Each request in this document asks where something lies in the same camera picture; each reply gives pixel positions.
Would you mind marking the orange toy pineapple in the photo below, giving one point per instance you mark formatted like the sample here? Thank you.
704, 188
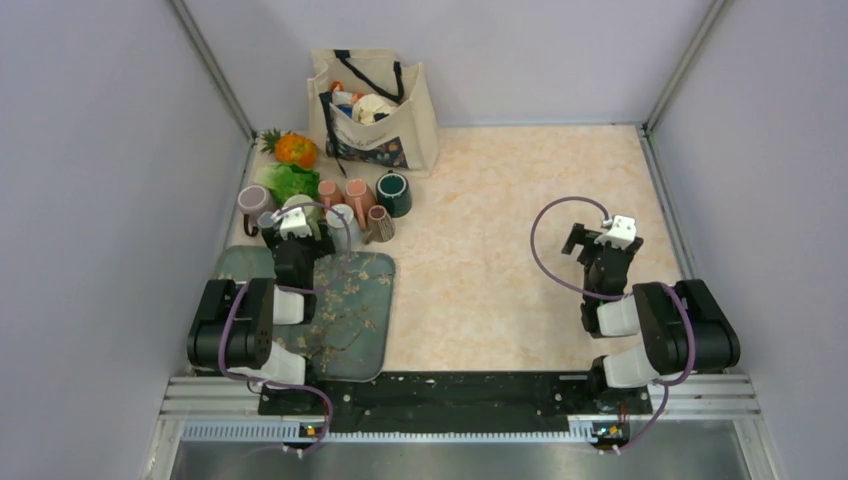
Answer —
289, 148

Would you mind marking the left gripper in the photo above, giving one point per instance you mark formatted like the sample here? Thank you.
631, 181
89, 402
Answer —
321, 247

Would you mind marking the purple mug black handle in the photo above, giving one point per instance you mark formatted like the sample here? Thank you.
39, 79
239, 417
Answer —
252, 202

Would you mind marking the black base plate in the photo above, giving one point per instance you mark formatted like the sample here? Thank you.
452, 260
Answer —
475, 402

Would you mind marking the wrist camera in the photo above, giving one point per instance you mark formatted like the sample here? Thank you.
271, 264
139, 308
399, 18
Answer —
294, 224
618, 231

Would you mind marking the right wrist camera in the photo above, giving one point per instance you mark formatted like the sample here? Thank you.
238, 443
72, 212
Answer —
618, 231

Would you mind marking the pink mug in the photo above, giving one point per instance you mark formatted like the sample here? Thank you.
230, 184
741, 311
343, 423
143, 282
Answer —
330, 193
360, 197

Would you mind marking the teal floral tray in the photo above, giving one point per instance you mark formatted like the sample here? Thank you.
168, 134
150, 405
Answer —
347, 336

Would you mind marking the green toy lettuce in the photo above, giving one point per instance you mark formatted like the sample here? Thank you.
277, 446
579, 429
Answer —
286, 180

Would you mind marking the light blue white mug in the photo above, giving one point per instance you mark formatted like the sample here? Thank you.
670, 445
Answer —
344, 228

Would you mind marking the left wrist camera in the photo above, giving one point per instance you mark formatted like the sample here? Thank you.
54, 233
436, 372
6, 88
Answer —
294, 224

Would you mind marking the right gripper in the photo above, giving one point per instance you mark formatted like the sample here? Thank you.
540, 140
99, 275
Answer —
585, 237

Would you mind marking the dark green mug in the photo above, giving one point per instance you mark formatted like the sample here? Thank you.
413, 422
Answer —
394, 194

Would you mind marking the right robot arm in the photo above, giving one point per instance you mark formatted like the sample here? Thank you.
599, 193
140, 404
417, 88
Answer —
689, 331

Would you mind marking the brown striped small mug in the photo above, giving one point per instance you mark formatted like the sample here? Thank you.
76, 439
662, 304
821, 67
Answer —
380, 224

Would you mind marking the canvas tote bag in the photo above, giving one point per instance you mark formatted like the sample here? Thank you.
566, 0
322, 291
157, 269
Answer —
367, 107

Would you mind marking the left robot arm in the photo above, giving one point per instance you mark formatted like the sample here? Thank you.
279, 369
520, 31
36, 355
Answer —
284, 297

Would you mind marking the pink mug left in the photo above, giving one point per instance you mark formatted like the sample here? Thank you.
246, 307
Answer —
330, 193

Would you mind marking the light green mug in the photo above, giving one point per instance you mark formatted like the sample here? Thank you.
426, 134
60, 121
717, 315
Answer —
307, 203

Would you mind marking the pink mug right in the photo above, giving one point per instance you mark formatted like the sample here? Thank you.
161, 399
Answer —
360, 197

